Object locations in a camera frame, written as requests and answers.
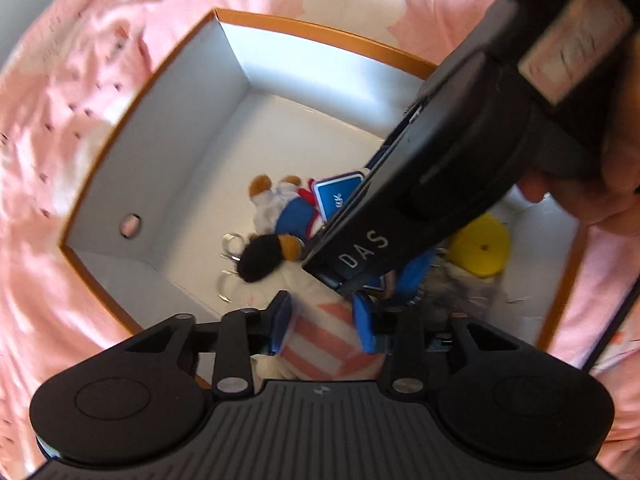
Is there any white panda plush toy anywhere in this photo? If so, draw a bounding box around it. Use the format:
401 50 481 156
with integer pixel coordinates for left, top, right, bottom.
231 234 384 382

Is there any sailor duck plush keychain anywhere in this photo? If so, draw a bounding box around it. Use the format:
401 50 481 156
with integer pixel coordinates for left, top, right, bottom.
216 174 324 304

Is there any blue Ocean Park card deck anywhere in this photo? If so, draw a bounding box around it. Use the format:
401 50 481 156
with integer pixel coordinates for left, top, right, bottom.
311 170 364 221

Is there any person right hand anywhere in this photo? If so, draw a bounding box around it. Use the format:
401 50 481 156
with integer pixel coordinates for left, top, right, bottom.
518 119 639 236

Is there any orange white storage box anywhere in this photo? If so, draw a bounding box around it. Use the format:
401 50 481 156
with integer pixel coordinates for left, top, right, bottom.
58 8 589 356

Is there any pink bed duvet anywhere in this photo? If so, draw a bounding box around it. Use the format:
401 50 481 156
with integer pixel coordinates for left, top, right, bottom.
0 0 640 480

